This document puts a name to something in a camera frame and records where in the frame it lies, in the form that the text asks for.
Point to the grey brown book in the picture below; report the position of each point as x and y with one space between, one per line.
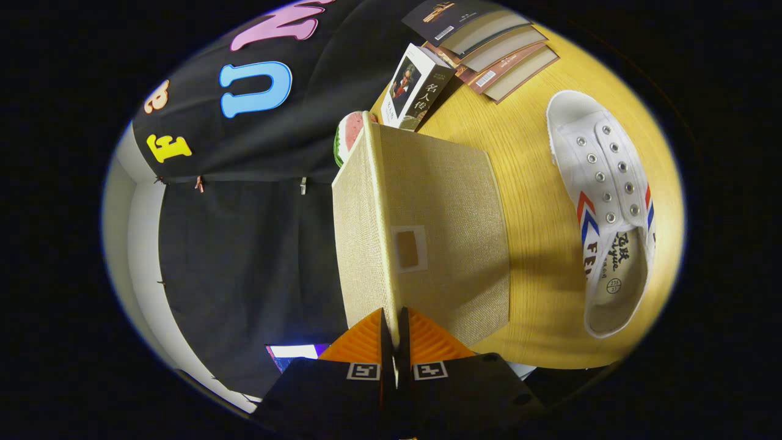
507 49

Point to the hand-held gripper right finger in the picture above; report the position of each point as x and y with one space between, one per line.
404 348

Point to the beige fabric storage box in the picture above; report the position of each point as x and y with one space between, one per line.
452 214

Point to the watermelon slice toy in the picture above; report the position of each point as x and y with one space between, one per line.
351 134

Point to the black cover book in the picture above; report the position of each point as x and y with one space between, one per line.
464 18

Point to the white portrait cover book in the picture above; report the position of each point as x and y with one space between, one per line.
415 85

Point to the white canvas shoe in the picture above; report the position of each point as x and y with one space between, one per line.
605 165

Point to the red cloth clip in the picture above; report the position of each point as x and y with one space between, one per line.
198 183

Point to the reddish brown book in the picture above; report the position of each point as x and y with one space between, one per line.
525 70

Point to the lit purple white screen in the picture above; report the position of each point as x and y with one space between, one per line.
293 353

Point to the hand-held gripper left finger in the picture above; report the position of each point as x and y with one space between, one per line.
385 348

